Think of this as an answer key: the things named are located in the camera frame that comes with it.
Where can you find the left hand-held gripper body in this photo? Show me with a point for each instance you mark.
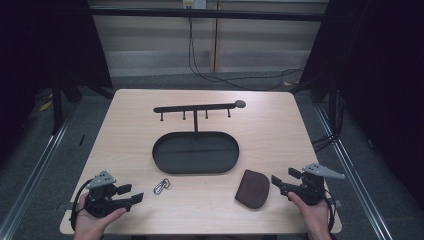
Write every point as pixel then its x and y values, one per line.
pixel 100 200

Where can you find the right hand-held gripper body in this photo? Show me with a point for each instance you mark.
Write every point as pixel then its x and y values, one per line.
pixel 313 190

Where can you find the brown leather pouch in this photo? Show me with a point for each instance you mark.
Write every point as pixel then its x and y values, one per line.
pixel 252 190

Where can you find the black key rack with tray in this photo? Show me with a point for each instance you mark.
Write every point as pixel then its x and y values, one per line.
pixel 196 153

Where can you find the person's left hand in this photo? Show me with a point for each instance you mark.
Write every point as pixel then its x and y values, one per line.
pixel 87 226

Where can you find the person's right hand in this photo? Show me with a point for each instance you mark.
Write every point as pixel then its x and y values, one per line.
pixel 315 220

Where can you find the grey tape strip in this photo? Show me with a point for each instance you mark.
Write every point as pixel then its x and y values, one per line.
pixel 338 203
pixel 63 206

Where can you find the small black floor strip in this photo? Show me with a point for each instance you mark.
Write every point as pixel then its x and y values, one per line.
pixel 81 140

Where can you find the black metal stand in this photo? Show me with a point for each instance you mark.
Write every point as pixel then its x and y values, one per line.
pixel 57 110

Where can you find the yellow floor scrap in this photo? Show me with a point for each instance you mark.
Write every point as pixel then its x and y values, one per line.
pixel 45 106

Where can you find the black curtain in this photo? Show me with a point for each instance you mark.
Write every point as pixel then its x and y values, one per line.
pixel 383 83
pixel 40 50

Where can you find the black horizontal metal bar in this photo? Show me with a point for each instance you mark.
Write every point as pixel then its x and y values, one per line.
pixel 206 14

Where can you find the metal floor rail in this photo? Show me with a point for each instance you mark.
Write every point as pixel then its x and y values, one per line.
pixel 33 181
pixel 353 173

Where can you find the white wall power outlet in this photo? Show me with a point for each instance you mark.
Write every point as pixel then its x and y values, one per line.
pixel 195 4

